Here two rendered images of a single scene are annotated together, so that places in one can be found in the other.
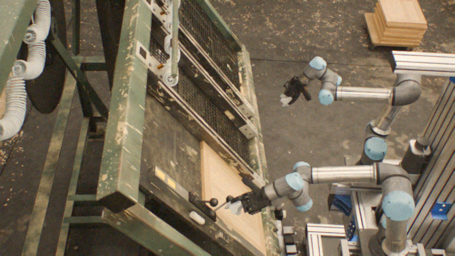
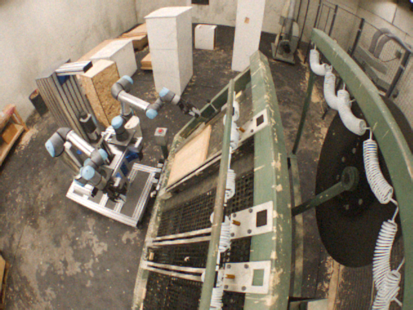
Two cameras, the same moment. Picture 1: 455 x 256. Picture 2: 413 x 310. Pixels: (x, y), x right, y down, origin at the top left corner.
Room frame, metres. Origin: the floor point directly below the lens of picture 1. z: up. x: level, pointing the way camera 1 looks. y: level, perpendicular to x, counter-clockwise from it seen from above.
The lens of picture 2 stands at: (2.37, 0.26, 2.46)
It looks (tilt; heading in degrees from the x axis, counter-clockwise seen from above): 54 degrees down; 192
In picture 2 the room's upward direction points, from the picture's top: 2 degrees clockwise
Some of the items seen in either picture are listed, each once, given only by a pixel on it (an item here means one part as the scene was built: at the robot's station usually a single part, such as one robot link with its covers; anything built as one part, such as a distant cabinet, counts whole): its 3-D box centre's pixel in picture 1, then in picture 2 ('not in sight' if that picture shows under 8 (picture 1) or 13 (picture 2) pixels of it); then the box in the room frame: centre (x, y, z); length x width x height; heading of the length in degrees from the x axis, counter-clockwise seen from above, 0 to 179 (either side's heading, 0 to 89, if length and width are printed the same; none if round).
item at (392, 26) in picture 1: (392, 23); not in sight; (4.71, -1.85, 0.20); 0.61 x 0.53 x 0.40; 0
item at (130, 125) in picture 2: not in sight; (132, 127); (0.51, -1.40, 0.24); 0.32 x 0.30 x 0.47; 0
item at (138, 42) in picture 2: not in sight; (145, 33); (-4.19, -3.64, 0.23); 2.45 x 1.03 x 0.45; 0
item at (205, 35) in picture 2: not in sight; (206, 36); (-3.58, -1.14, 0.36); 0.58 x 0.45 x 0.72; 90
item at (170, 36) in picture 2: not in sight; (172, 50); (-1.13, -1.24, 0.88); 0.90 x 0.60 x 1.75; 0
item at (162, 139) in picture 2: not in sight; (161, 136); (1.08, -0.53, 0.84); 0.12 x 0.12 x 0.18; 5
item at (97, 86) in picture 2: not in sight; (106, 97); (0.28, -1.97, 0.63); 0.50 x 0.42 x 1.25; 163
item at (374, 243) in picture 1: (386, 242); (120, 132); (1.32, -0.85, 1.09); 0.15 x 0.15 x 0.10
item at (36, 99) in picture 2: not in sight; (40, 101); (0.21, -4.75, 0.34); 0.53 x 0.51 x 0.68; 90
